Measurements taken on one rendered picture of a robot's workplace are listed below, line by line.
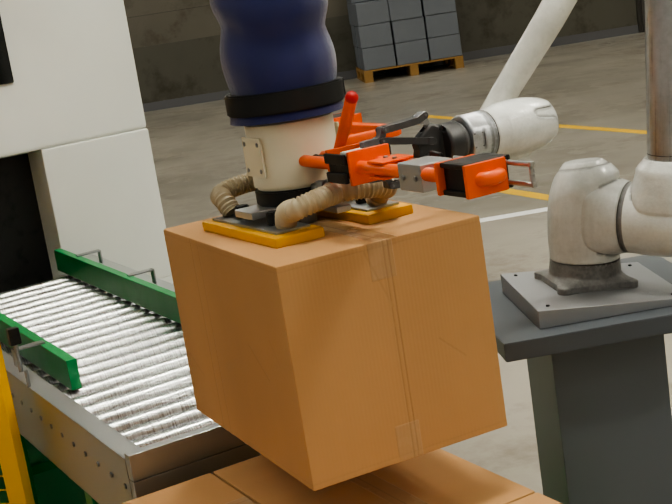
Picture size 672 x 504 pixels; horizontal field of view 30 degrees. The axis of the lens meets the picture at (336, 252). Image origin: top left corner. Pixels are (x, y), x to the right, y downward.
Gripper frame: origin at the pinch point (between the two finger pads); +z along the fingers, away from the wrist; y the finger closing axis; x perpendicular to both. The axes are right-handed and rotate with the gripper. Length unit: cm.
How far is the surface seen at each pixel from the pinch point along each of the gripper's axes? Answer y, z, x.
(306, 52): -19.4, -0.5, 15.4
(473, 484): 66, -15, 1
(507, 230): 119, -293, 368
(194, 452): 63, 20, 56
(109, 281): 59, -21, 227
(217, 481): 65, 21, 44
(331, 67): -15.8, -6.2, 17.2
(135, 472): 63, 33, 56
